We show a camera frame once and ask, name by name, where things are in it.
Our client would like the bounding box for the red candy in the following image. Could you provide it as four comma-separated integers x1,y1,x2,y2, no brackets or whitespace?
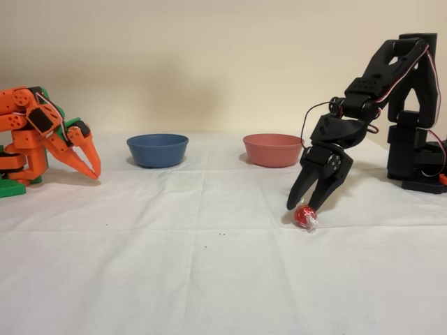
292,198,318,234

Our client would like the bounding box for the red bowl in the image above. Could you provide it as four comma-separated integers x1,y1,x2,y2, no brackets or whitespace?
242,133,305,168

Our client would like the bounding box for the blue bowl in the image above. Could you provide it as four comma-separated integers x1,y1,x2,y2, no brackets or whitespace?
126,133,190,169

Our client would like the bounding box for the white tablecloth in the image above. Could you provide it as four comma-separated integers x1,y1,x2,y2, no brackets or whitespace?
0,131,447,335

